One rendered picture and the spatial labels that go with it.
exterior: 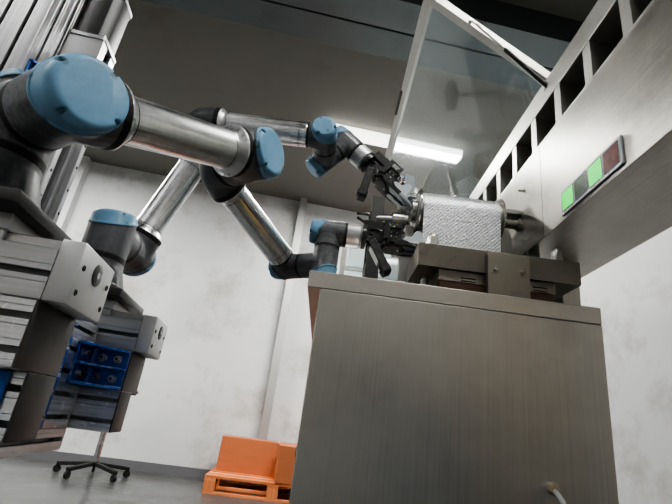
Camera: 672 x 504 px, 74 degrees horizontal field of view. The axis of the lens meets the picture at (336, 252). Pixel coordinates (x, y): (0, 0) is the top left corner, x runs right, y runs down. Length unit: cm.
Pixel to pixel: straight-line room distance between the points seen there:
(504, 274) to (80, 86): 93
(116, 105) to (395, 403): 74
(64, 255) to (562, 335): 96
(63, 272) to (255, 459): 370
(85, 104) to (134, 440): 432
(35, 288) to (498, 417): 85
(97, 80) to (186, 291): 430
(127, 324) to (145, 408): 371
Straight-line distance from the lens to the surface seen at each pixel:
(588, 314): 115
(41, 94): 76
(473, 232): 141
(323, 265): 125
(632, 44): 122
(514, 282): 115
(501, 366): 104
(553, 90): 154
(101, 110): 77
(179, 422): 483
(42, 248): 74
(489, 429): 102
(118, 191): 558
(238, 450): 430
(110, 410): 118
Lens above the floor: 57
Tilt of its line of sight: 21 degrees up
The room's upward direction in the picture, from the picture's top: 8 degrees clockwise
